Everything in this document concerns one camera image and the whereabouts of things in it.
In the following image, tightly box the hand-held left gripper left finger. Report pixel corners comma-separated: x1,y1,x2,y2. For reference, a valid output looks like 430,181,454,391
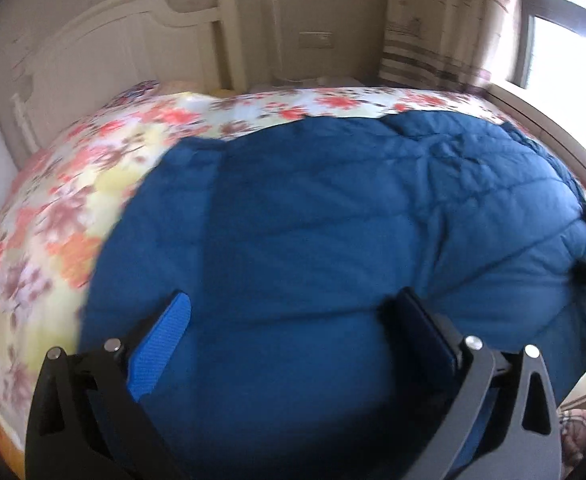
25,291,193,480

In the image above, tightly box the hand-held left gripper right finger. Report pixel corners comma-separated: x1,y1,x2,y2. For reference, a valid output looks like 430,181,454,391
387,287,562,480

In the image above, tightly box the blue padded jacket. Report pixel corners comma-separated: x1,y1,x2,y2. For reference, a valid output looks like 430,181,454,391
75,110,586,480

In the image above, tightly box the plaid cloth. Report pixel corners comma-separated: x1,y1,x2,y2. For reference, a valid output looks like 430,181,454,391
559,408,586,468

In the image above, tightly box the floral bed sheet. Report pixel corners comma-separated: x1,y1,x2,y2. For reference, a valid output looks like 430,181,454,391
0,80,539,480

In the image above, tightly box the window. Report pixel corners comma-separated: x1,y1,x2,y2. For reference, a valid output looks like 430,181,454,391
508,0,586,111

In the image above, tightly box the beige striped curtain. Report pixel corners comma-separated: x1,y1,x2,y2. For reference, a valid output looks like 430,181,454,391
378,0,525,94

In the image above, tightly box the red blue patterned pillow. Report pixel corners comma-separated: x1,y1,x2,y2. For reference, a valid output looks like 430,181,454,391
104,80,161,109

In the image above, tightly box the white headboard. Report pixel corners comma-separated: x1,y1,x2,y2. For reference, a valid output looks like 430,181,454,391
0,0,247,161

